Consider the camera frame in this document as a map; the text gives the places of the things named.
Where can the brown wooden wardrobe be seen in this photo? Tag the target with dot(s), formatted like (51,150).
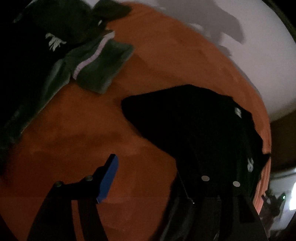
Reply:
(283,139)

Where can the dark olive garment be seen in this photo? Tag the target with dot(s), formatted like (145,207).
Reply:
(113,9)

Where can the orange blanket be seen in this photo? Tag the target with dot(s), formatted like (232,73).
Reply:
(81,129)

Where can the grey-green striped garment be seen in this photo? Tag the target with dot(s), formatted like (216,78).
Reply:
(99,67)

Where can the black garment with white labels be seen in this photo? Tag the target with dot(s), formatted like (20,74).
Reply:
(185,120)

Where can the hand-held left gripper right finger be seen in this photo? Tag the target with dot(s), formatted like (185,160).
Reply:
(238,192)

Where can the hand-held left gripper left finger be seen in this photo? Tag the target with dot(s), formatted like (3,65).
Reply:
(108,178)

